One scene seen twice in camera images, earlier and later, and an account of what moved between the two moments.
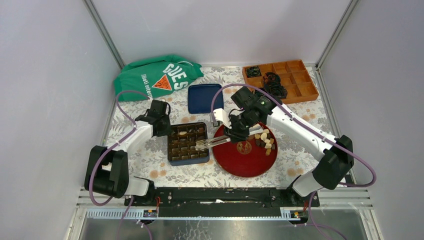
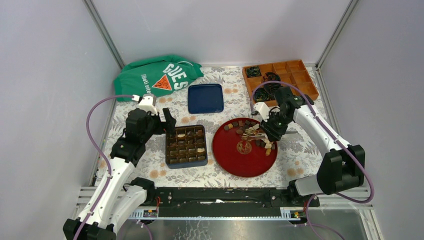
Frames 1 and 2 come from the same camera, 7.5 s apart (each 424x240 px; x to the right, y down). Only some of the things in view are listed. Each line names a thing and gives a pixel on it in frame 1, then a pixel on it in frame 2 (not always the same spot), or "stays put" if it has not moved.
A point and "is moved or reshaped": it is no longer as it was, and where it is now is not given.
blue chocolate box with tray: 181,140 stays put
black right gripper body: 240,126 → 276,126
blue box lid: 200,97 stays put
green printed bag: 157,77 stays put
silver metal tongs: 205,143 is moved or reshaped
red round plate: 243,159 stays put
